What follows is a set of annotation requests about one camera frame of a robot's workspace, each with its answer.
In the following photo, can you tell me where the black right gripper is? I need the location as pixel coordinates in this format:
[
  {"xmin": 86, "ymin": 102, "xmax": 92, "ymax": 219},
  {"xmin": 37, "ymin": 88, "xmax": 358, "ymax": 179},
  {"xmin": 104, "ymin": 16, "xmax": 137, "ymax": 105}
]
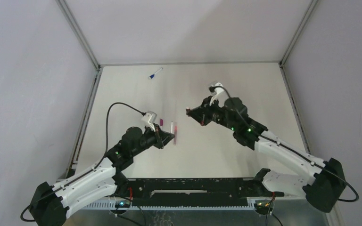
[{"xmin": 188, "ymin": 96, "xmax": 236, "ymax": 131}]

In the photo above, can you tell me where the pink highlighter pen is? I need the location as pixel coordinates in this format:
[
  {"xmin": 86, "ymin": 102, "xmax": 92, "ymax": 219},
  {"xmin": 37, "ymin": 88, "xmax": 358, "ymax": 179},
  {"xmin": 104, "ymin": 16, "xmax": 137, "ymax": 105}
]
[{"xmin": 173, "ymin": 122, "xmax": 178, "ymax": 145}]

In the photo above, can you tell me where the white pen blue end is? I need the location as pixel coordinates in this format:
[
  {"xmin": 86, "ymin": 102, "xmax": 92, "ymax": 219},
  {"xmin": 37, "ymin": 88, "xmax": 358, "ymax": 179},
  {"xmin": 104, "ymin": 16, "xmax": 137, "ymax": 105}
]
[{"xmin": 153, "ymin": 67, "xmax": 163, "ymax": 76}]

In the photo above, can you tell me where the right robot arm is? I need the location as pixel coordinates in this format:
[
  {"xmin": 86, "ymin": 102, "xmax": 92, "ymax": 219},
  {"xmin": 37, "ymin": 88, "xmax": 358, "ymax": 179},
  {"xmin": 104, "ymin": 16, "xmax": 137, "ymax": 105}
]
[{"xmin": 186, "ymin": 97, "xmax": 347, "ymax": 213}]

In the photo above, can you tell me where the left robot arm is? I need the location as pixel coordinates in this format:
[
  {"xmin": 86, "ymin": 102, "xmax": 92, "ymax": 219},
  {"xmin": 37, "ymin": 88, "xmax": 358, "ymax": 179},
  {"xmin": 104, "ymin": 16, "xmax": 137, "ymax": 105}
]
[{"xmin": 27, "ymin": 124, "xmax": 175, "ymax": 226}]

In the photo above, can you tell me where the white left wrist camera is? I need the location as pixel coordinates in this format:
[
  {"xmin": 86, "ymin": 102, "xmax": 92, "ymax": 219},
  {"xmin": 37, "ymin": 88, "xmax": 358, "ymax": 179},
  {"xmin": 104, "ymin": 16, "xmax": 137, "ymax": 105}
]
[{"xmin": 141, "ymin": 111, "xmax": 157, "ymax": 132}]

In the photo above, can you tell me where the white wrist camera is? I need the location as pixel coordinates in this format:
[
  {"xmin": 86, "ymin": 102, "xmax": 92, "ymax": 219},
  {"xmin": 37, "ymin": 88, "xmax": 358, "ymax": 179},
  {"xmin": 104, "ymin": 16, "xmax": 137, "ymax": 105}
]
[
  {"xmin": 209, "ymin": 81, "xmax": 224, "ymax": 105},
  {"xmin": 141, "ymin": 111, "xmax": 157, "ymax": 132}
]

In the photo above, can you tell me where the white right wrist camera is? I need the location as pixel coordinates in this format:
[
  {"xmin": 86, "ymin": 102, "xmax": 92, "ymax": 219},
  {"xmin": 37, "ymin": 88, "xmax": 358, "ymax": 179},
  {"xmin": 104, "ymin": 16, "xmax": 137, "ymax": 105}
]
[{"xmin": 209, "ymin": 81, "xmax": 224, "ymax": 105}]

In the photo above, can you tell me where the black right camera cable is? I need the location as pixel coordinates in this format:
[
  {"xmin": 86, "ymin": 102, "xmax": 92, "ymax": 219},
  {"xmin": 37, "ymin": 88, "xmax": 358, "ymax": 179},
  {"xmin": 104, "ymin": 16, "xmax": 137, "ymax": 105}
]
[{"xmin": 210, "ymin": 86, "xmax": 360, "ymax": 203}]

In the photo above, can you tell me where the black camera cable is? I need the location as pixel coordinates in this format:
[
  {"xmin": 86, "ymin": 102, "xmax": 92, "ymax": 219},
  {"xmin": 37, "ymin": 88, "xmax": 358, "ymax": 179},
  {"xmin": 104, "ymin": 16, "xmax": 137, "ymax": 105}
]
[
  {"xmin": 20, "ymin": 102, "xmax": 147, "ymax": 223},
  {"xmin": 210, "ymin": 86, "xmax": 360, "ymax": 203}
]

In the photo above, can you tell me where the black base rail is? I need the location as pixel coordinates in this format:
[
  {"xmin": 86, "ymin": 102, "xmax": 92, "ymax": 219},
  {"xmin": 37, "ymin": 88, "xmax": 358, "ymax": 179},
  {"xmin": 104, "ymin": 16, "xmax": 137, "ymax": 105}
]
[{"xmin": 111, "ymin": 178, "xmax": 284, "ymax": 204}]

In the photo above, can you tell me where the black left camera cable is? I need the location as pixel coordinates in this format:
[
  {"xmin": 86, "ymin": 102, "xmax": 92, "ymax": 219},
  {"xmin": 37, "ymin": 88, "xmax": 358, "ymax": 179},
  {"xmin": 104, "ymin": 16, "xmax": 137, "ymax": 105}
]
[{"xmin": 20, "ymin": 102, "xmax": 147, "ymax": 223}]

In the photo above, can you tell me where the grey cable duct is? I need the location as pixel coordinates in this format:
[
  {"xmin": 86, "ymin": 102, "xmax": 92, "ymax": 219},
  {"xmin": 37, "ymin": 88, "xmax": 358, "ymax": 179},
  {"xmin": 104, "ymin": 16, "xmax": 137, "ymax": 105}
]
[{"xmin": 74, "ymin": 199, "xmax": 313, "ymax": 210}]

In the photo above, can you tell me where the aluminium frame rail right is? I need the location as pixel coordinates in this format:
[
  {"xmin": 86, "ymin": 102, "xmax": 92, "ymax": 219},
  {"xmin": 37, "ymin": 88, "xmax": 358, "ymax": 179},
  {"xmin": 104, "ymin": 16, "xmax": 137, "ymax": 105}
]
[{"xmin": 278, "ymin": 0, "xmax": 321, "ymax": 153}]

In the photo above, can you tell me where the aluminium frame rail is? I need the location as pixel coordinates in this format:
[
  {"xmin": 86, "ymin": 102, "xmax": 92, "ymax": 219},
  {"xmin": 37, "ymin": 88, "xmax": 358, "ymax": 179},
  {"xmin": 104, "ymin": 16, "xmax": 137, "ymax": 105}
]
[
  {"xmin": 278, "ymin": 0, "xmax": 321, "ymax": 153},
  {"xmin": 56, "ymin": 0, "xmax": 104, "ymax": 178}
]

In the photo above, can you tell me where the aluminium frame rail left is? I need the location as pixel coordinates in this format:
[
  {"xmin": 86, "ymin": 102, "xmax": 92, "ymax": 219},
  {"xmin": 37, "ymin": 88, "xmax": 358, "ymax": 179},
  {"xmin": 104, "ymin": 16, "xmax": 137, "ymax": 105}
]
[{"xmin": 56, "ymin": 0, "xmax": 104, "ymax": 178}]

